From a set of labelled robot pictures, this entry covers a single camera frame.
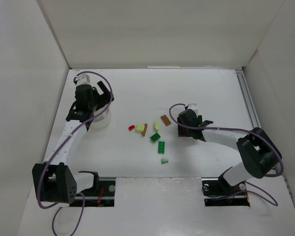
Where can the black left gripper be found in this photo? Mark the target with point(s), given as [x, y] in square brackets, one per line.
[100, 96]

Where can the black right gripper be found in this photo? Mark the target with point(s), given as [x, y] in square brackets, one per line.
[199, 122]

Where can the red lego brick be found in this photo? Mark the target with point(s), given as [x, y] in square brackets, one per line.
[183, 133]

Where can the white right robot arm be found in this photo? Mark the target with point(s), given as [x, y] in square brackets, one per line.
[258, 153]

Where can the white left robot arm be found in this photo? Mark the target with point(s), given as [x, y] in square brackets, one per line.
[53, 179]

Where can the orange flat lego brick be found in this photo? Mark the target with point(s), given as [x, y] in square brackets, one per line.
[165, 120]

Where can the white round divided container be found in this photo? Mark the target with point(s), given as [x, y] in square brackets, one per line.
[101, 121]

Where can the yellow lego piece right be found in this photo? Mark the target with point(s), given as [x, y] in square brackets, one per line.
[156, 126]

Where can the green long lego brick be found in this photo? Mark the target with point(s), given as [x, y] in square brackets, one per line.
[161, 147]

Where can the green square lego brick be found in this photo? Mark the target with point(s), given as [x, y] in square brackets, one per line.
[155, 137]

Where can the small red lego piece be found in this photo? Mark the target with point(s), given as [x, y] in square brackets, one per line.
[131, 128]

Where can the brown curved lego piece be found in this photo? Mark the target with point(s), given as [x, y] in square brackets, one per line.
[145, 129]

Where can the yellow lego brick left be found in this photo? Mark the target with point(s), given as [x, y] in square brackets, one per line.
[140, 128]

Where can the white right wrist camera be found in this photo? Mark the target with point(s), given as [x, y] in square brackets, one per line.
[193, 107]

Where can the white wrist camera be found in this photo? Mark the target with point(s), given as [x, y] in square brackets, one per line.
[193, 107]
[82, 79]

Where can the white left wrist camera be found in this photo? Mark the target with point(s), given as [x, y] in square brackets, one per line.
[82, 79]

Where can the aluminium rail right side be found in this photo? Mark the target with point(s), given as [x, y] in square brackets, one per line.
[247, 97]

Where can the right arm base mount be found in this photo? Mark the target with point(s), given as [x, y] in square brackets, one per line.
[218, 193]

